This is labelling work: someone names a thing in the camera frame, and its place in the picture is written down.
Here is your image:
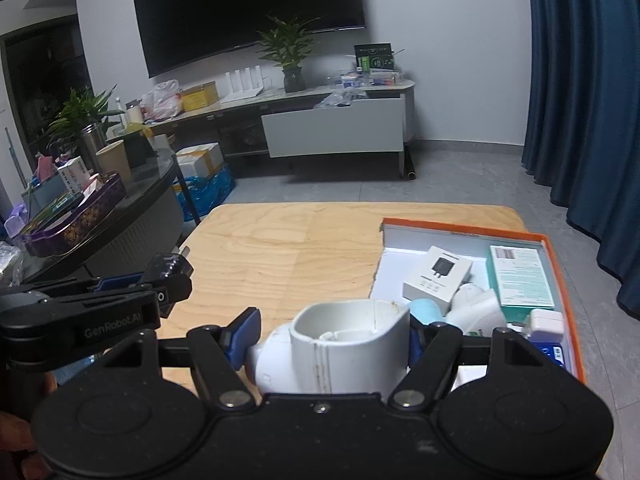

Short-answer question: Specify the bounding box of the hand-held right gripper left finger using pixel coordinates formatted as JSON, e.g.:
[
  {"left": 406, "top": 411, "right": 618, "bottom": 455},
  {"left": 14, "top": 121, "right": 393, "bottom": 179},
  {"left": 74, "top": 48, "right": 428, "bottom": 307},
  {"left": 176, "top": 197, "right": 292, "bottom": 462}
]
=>
[{"left": 100, "top": 307, "right": 263, "bottom": 408}]

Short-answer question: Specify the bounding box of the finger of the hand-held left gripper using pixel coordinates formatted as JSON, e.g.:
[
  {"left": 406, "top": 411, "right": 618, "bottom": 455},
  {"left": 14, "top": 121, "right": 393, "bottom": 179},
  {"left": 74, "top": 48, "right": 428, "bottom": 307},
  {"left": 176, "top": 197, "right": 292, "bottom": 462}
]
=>
[
  {"left": 0, "top": 276, "right": 193, "bottom": 372},
  {"left": 0, "top": 272, "right": 151, "bottom": 301}
]

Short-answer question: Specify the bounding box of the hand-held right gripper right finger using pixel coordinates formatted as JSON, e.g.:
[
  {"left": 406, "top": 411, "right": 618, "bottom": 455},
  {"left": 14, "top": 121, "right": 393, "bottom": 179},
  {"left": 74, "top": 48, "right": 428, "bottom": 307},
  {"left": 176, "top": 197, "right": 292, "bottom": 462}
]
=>
[{"left": 389, "top": 322, "right": 543, "bottom": 408}]

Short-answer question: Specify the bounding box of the toothpick jar with blue lid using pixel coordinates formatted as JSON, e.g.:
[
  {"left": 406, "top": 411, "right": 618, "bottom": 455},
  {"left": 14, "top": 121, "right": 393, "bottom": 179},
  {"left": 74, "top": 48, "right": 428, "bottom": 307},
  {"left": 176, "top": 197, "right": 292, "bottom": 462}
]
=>
[{"left": 409, "top": 298, "right": 448, "bottom": 331}]

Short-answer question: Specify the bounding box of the white round plug adapter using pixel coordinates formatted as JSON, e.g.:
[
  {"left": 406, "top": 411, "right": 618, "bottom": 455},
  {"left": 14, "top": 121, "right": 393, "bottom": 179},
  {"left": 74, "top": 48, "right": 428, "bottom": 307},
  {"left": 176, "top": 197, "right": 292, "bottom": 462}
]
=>
[{"left": 246, "top": 299, "right": 412, "bottom": 395}]

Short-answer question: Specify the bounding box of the white repellent heater leaf logo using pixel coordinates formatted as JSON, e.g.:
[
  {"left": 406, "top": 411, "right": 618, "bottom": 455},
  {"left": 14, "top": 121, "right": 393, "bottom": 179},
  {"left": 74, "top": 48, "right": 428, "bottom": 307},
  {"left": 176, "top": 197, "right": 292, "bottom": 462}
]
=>
[{"left": 445, "top": 282, "right": 507, "bottom": 336}]

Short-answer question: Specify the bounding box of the white charger box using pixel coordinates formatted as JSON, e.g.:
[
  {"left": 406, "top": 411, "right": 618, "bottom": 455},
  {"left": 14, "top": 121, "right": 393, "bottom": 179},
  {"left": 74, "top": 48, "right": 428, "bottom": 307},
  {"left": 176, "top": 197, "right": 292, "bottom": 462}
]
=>
[{"left": 402, "top": 246, "right": 474, "bottom": 301}]

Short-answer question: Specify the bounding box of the white cardboard box orange rim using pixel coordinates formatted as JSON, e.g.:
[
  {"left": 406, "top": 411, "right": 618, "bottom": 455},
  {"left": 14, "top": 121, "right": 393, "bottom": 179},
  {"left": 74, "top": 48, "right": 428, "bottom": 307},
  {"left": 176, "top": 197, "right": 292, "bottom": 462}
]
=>
[{"left": 369, "top": 217, "right": 586, "bottom": 386}]

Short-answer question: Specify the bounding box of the teal box with white label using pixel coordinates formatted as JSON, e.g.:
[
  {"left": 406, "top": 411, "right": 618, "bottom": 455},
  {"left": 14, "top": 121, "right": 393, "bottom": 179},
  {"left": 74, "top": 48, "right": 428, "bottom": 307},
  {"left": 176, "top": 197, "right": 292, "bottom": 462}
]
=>
[{"left": 487, "top": 245, "right": 557, "bottom": 323}]

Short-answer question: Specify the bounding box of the white cube plug adapter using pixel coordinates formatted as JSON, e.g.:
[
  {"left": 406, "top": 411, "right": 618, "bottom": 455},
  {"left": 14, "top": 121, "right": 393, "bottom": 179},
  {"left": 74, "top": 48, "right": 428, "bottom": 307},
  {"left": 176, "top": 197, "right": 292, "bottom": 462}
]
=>
[{"left": 520, "top": 308, "right": 565, "bottom": 342}]

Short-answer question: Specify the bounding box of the blue printed box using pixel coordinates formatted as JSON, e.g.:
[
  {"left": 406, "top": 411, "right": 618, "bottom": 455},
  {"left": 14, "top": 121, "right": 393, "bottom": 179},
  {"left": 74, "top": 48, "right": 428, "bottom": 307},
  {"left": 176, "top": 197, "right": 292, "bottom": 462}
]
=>
[{"left": 530, "top": 341, "right": 568, "bottom": 368}]

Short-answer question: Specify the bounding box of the person's left hand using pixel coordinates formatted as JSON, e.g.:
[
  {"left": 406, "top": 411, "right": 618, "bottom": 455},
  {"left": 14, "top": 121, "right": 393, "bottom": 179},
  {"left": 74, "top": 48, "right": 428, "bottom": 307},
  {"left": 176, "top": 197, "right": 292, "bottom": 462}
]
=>
[{"left": 0, "top": 375, "right": 58, "bottom": 480}]

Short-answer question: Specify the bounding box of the purple patterned tin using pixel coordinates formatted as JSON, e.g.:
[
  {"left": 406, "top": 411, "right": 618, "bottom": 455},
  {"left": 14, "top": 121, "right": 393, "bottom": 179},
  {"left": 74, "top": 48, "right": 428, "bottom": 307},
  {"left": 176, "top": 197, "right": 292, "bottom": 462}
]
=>
[{"left": 22, "top": 172, "right": 128, "bottom": 257}]

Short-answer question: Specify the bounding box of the lilac plastic holder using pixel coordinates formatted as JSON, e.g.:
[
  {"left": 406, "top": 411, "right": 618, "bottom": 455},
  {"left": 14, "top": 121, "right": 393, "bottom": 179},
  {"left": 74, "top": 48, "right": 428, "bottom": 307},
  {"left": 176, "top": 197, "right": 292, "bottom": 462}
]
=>
[{"left": 2, "top": 203, "right": 26, "bottom": 238}]

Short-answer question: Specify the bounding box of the green flat box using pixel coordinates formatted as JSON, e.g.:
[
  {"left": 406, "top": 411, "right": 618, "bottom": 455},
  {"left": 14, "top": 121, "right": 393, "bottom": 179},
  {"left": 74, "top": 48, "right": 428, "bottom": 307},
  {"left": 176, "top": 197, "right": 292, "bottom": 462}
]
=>
[{"left": 22, "top": 176, "right": 68, "bottom": 218}]

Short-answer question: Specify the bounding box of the round black coffee table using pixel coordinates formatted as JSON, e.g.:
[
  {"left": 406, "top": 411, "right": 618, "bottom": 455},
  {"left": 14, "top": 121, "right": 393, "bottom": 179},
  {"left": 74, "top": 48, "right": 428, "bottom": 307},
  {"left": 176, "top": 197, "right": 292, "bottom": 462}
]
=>
[{"left": 20, "top": 152, "right": 201, "bottom": 286}]

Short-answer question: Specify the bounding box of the white printed carton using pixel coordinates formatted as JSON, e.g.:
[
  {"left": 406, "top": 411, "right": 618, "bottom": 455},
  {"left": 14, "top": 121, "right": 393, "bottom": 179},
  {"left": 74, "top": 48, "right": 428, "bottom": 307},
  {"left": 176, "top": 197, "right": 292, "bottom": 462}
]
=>
[{"left": 57, "top": 156, "right": 92, "bottom": 195}]

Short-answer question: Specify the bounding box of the beige cup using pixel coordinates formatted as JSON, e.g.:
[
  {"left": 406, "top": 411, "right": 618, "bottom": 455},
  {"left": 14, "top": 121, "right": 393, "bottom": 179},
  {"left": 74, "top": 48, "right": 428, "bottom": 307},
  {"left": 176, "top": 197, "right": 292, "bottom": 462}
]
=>
[{"left": 96, "top": 140, "right": 133, "bottom": 183}]

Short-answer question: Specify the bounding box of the steel thermos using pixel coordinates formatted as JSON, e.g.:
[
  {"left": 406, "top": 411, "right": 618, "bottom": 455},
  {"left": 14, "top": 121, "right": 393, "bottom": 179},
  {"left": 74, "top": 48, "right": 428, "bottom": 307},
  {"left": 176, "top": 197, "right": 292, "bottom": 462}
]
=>
[{"left": 80, "top": 124, "right": 108, "bottom": 171}]

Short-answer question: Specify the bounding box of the blue plastic bag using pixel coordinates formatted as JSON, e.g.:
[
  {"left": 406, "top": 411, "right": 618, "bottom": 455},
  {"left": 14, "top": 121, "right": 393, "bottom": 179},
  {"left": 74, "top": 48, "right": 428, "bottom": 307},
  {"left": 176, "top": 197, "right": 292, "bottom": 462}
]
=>
[{"left": 172, "top": 165, "right": 237, "bottom": 222}]

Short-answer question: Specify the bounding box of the leafy green houseplant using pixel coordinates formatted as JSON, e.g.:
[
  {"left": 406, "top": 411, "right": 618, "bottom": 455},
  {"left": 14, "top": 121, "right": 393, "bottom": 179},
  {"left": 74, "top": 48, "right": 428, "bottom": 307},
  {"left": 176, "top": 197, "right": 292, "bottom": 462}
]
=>
[{"left": 47, "top": 86, "right": 126, "bottom": 153}]

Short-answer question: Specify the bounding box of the white cardboard carton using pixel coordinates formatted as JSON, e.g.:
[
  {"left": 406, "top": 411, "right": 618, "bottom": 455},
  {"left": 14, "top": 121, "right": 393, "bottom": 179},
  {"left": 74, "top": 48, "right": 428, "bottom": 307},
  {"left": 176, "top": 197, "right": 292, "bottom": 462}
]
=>
[{"left": 176, "top": 142, "right": 224, "bottom": 178}]

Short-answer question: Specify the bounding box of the white red plastic bag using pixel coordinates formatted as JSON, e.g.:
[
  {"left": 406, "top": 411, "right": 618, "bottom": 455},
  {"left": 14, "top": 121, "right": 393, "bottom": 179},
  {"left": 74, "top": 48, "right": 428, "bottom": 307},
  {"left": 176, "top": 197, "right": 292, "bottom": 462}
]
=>
[{"left": 141, "top": 80, "right": 183, "bottom": 121}]

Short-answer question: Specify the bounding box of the white grey TV cabinet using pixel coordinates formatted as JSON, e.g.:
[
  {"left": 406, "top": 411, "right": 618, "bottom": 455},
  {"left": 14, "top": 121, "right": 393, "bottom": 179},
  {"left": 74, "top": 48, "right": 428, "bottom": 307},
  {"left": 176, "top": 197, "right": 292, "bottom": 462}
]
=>
[{"left": 145, "top": 77, "right": 417, "bottom": 178}]

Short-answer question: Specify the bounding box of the yellow box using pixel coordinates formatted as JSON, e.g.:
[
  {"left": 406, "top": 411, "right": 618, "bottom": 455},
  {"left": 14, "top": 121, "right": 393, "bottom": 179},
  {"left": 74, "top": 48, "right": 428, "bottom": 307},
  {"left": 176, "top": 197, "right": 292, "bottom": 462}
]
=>
[{"left": 180, "top": 81, "right": 220, "bottom": 112}]

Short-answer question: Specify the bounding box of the white router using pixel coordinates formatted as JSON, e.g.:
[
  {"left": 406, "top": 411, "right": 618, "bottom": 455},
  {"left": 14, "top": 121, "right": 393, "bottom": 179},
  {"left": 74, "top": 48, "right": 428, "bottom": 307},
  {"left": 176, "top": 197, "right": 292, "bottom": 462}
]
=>
[{"left": 220, "top": 66, "right": 266, "bottom": 105}]

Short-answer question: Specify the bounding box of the potted plant in dark vase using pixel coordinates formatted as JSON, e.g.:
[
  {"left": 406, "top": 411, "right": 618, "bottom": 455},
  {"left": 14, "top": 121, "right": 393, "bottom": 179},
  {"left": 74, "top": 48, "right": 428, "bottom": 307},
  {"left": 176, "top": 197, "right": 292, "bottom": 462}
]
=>
[{"left": 256, "top": 14, "right": 321, "bottom": 93}]

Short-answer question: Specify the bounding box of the pile of small packets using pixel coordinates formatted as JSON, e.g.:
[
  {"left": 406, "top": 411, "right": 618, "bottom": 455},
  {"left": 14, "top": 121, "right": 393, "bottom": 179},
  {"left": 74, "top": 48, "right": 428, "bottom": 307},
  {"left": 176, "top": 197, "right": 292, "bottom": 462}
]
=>
[{"left": 315, "top": 67, "right": 406, "bottom": 108}]

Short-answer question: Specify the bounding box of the black green box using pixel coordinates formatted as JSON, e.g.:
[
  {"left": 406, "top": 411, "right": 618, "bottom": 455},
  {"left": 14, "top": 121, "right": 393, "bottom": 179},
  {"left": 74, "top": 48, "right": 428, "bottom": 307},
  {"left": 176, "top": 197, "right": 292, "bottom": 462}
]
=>
[{"left": 354, "top": 42, "right": 397, "bottom": 72}]

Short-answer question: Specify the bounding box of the blue curtain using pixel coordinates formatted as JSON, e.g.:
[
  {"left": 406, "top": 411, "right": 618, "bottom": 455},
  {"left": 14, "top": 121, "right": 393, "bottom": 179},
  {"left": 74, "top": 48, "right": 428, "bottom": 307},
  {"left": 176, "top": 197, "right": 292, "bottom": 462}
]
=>
[{"left": 522, "top": 0, "right": 640, "bottom": 321}]

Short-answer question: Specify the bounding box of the black wall television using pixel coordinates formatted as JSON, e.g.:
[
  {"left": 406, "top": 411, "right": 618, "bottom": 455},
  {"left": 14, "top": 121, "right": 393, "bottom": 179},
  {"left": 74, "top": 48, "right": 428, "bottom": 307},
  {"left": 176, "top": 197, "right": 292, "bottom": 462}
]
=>
[{"left": 131, "top": 0, "right": 366, "bottom": 78}]

